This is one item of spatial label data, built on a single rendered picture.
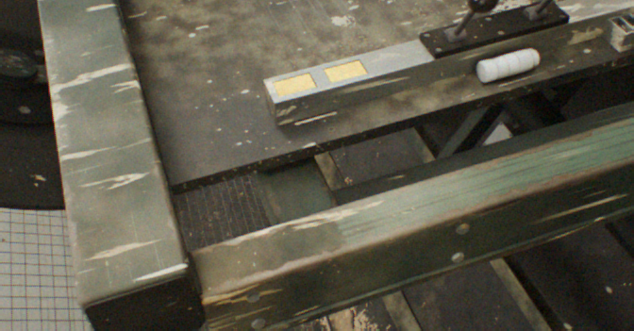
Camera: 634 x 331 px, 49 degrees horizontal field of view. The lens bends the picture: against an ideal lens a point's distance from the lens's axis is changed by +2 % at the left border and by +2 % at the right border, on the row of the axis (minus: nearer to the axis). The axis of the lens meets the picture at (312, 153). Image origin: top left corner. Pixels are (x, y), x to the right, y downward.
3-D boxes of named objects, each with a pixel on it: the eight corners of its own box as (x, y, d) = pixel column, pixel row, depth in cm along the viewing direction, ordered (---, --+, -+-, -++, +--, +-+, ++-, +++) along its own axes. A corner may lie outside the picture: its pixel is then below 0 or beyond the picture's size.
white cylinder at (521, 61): (485, 88, 91) (538, 73, 93) (488, 70, 89) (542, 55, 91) (474, 74, 93) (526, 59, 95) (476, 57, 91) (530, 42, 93)
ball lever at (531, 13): (548, 26, 95) (601, -25, 82) (524, 33, 94) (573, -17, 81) (538, 2, 96) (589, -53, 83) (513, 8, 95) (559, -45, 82)
